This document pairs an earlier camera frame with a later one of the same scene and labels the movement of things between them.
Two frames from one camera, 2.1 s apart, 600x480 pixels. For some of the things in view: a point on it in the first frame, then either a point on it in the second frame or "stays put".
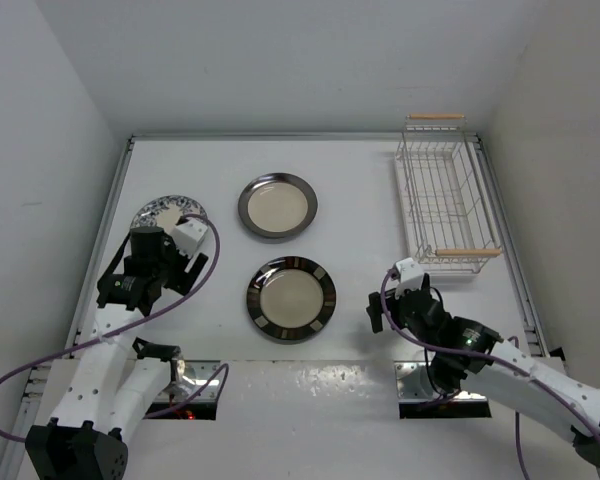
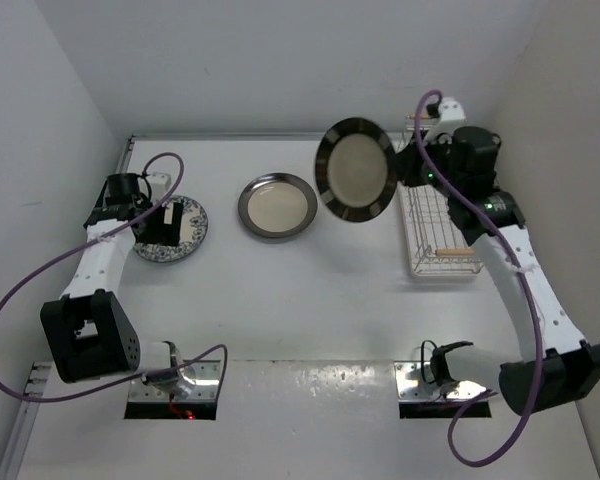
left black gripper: [182, 280] -> [155, 236]
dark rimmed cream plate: [278, 205] stays put
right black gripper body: [391, 298] -> [415, 171]
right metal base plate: [412, 383] stays put
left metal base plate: [193, 381] stays put
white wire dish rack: [449, 220] stays put
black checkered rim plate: [291, 298] -> [356, 170]
